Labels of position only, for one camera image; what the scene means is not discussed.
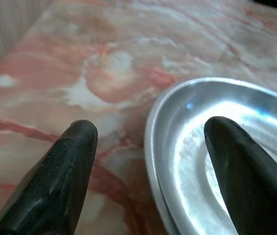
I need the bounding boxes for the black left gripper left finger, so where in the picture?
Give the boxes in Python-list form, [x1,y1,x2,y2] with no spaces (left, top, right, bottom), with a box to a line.
[0,119,99,235]

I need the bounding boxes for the round stainless steel bowl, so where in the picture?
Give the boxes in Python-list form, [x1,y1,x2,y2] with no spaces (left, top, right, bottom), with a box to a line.
[143,77,277,235]

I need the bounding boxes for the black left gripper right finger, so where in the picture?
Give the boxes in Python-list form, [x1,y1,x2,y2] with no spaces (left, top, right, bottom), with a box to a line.
[203,116,277,235]

